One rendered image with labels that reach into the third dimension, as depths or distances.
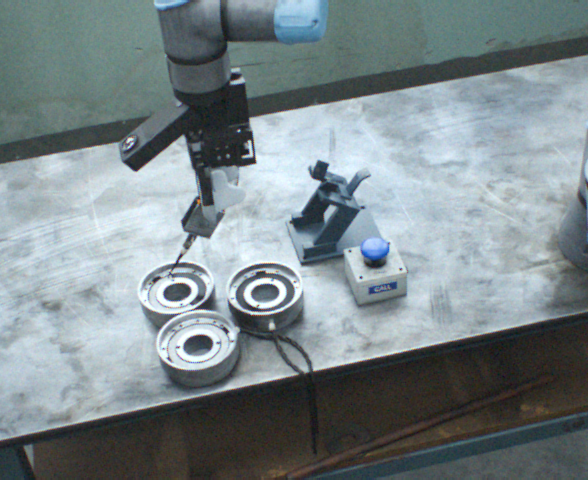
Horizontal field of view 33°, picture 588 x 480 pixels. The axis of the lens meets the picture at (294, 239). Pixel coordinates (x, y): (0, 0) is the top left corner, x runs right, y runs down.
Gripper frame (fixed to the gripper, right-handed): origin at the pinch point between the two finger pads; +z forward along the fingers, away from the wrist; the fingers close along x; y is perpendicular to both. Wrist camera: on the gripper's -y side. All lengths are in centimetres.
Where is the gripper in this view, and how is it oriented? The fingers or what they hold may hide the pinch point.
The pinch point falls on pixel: (205, 211)
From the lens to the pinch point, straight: 133.9
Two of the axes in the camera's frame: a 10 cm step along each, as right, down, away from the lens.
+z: 0.7, 7.6, 6.5
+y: 9.7, -2.1, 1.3
